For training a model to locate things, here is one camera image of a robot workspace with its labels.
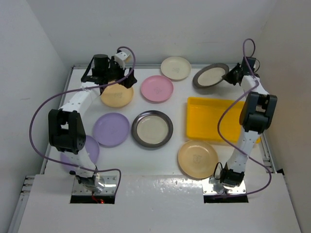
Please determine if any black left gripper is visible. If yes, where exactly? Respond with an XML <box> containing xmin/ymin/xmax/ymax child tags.
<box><xmin>103</xmin><ymin>56</ymin><xmax>136</xmax><ymax>88</ymax></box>

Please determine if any metal rimmed plate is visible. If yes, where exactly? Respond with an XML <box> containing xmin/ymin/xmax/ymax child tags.
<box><xmin>192</xmin><ymin>63</ymin><xmax>229</xmax><ymax>89</ymax></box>
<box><xmin>131</xmin><ymin>110</ymin><xmax>173</xmax><ymax>149</ymax></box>

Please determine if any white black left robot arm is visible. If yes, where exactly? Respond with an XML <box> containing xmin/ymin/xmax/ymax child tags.
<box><xmin>48</xmin><ymin>50</ymin><xmax>137</xmax><ymax>193</ymax></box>

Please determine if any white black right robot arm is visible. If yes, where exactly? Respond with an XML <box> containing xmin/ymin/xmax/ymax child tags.
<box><xmin>217</xmin><ymin>64</ymin><xmax>277</xmax><ymax>197</ymax></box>

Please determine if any yellow plastic bin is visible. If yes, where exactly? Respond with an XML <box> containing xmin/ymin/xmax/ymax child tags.
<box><xmin>186</xmin><ymin>97</ymin><xmax>244</xmax><ymax>144</ymax></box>

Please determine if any orange plate near bin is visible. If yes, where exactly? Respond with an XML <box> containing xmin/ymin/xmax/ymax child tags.
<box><xmin>177</xmin><ymin>140</ymin><xmax>219</xmax><ymax>180</ymax></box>

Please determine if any orange plate far left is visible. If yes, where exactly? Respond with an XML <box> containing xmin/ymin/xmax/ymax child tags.
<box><xmin>101</xmin><ymin>84</ymin><xmax>134</xmax><ymax>108</ymax></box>

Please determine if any pink plate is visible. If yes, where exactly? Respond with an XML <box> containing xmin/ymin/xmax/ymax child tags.
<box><xmin>140</xmin><ymin>75</ymin><xmax>174</xmax><ymax>102</ymax></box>

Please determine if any purple plate centre left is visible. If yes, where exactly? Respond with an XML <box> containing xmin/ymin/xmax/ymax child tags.
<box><xmin>92</xmin><ymin>113</ymin><xmax>130</xmax><ymax>147</ymax></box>

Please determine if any purple plate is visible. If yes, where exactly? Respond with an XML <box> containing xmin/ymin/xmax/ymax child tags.
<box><xmin>60</xmin><ymin>134</ymin><xmax>100</xmax><ymax>173</ymax></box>
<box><xmin>92</xmin><ymin>113</ymin><xmax>130</xmax><ymax>147</ymax></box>

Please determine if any cream white plate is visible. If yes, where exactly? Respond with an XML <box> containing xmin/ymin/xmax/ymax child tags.
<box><xmin>160</xmin><ymin>56</ymin><xmax>191</xmax><ymax>81</ymax></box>

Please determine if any purple plate near left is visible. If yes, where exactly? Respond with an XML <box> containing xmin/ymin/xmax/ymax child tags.
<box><xmin>60</xmin><ymin>134</ymin><xmax>100</xmax><ymax>173</ymax></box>

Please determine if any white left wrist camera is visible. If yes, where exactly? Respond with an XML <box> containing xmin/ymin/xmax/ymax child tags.
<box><xmin>114</xmin><ymin>50</ymin><xmax>130</xmax><ymax>69</ymax></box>

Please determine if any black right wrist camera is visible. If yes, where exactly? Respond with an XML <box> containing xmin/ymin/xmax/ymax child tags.
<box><xmin>241</xmin><ymin>56</ymin><xmax>256</xmax><ymax>72</ymax></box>

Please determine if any aluminium table frame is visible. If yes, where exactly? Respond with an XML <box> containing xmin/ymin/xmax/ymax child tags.
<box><xmin>7</xmin><ymin>63</ymin><xmax>277</xmax><ymax>233</ymax></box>

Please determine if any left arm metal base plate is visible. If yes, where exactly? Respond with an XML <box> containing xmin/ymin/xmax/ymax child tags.
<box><xmin>71</xmin><ymin>175</ymin><xmax>117</xmax><ymax>196</ymax></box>

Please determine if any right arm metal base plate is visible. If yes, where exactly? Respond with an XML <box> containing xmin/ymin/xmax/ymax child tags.
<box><xmin>202</xmin><ymin>177</ymin><xmax>246</xmax><ymax>196</ymax></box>

